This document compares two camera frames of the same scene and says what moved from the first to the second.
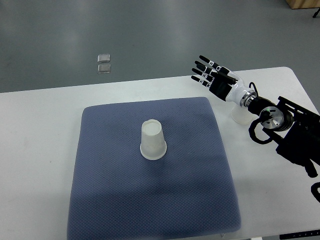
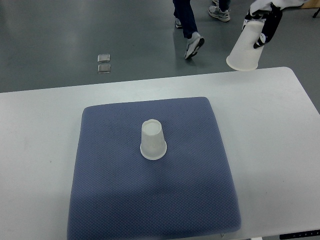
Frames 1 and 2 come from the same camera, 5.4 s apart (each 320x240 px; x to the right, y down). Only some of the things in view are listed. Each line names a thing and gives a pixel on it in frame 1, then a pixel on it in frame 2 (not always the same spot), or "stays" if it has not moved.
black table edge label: [301, 234] stays
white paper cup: [241, 115] -> [243, 56]
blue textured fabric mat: [118, 194] stays
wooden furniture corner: [303, 4] stays
